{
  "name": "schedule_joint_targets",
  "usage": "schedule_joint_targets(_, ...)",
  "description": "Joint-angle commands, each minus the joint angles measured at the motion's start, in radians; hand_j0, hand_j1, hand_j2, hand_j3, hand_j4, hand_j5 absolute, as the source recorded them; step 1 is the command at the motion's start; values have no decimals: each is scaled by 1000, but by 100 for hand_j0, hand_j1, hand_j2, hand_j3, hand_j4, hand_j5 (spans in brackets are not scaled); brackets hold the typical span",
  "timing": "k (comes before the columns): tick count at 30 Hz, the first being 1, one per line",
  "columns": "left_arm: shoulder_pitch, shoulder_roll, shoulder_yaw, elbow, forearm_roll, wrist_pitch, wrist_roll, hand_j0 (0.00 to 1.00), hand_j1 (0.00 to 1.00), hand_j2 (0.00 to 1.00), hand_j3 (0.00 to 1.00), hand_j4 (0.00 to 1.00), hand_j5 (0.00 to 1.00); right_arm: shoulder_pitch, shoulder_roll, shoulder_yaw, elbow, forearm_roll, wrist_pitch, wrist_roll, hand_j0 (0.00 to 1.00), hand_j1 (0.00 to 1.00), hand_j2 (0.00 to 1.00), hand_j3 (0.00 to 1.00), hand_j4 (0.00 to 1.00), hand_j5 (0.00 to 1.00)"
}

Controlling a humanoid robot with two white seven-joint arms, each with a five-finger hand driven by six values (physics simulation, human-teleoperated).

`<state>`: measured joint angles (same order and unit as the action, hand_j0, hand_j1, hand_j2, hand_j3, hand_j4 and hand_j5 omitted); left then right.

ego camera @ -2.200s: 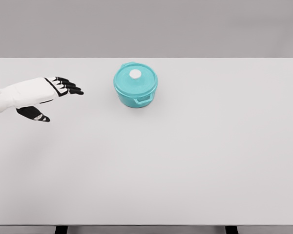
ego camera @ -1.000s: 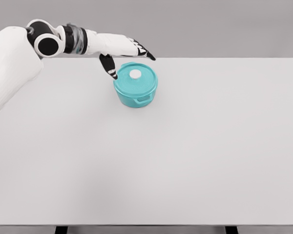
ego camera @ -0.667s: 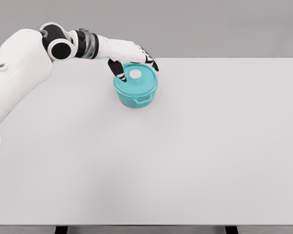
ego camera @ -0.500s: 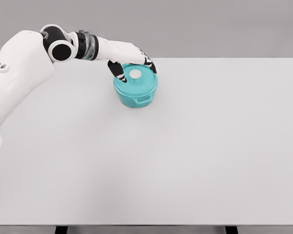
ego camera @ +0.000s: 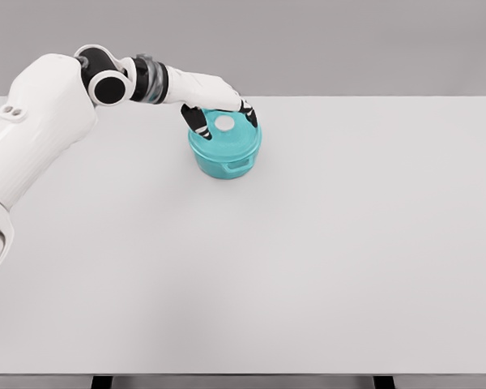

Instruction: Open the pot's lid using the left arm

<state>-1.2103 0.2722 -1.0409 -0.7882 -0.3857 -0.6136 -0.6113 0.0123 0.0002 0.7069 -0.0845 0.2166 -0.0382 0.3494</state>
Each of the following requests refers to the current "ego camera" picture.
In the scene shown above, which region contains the teal pot lid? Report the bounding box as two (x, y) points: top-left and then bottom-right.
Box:
(187, 107), (263, 160)

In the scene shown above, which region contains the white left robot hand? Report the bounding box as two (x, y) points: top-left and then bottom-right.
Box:
(179, 71), (259, 142)

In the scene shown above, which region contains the teal pot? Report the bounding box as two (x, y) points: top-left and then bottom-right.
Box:
(188, 130), (263, 181)

